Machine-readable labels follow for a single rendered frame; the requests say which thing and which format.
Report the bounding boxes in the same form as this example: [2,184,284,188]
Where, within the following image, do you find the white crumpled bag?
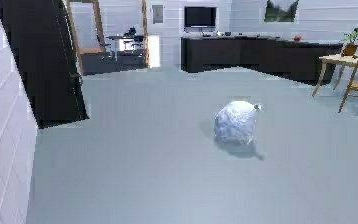
[213,100,262,146]

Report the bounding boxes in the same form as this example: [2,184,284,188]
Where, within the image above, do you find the white desk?
[106,34,146,62]

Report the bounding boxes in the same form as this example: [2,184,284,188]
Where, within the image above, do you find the long black cabinet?
[180,35,344,84]

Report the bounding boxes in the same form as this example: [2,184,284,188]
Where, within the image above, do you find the black television set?
[183,5,218,33]

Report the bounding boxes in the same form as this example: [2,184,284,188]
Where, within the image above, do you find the small grey framed picture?
[152,4,164,25]

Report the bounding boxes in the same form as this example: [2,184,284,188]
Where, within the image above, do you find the framed landscape picture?
[263,0,300,24]

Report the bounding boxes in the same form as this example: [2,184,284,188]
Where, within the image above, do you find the black room door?
[0,0,90,130]

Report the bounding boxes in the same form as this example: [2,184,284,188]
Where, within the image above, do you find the light wooden table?
[312,54,358,98]

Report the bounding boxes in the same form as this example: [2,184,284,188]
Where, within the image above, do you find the light wooden chair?
[338,55,358,114]

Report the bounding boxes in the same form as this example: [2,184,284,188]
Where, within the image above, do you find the green house plant in pot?
[340,27,358,57]

